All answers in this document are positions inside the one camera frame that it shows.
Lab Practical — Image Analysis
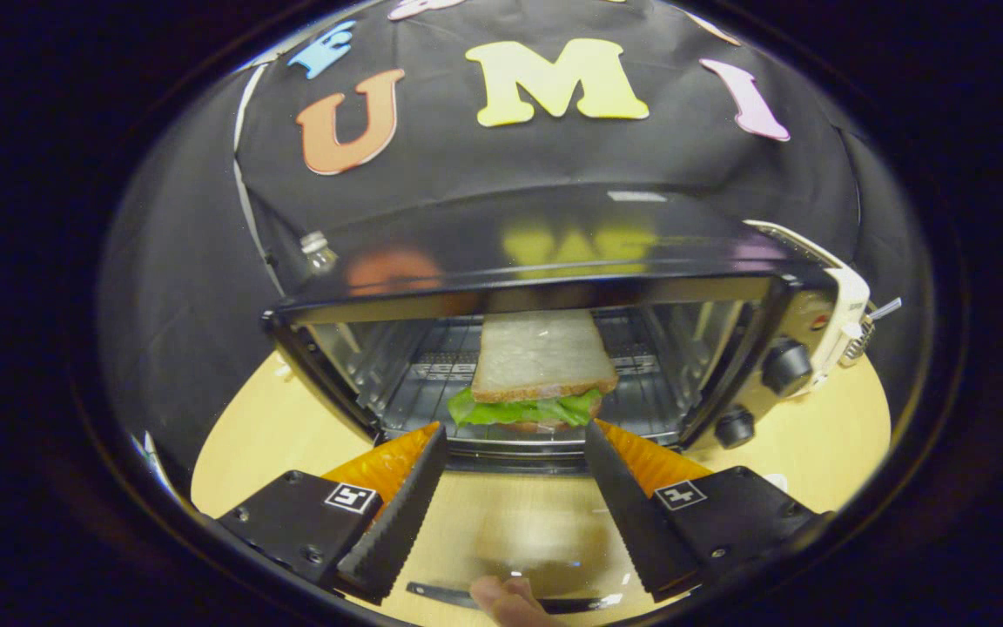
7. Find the lettuce sandwich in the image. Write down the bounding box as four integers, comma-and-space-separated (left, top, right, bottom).
448, 309, 621, 434

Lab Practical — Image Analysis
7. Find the black electric oven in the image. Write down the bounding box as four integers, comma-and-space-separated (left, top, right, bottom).
262, 183, 833, 615

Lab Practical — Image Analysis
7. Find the clear plastic bottle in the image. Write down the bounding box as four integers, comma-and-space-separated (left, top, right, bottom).
300, 230, 339, 276

